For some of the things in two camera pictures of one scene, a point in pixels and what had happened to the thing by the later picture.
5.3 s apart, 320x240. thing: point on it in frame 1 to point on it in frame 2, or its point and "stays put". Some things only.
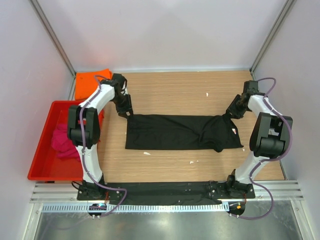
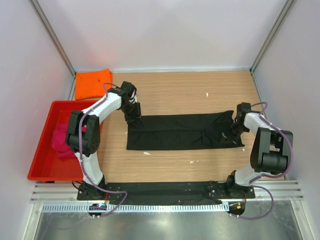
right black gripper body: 237,108 to 234,132
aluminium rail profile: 67,192 stays put
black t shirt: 181,132 stays put
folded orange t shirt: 86,83 stays put
